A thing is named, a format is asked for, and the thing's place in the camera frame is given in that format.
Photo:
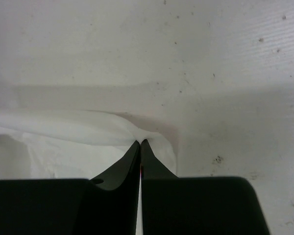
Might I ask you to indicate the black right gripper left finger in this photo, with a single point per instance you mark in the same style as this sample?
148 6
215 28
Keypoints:
110 202

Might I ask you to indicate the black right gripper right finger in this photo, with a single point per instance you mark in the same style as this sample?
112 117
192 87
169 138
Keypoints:
151 167

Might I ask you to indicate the white garment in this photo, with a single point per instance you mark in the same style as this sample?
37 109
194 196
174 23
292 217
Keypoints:
36 144

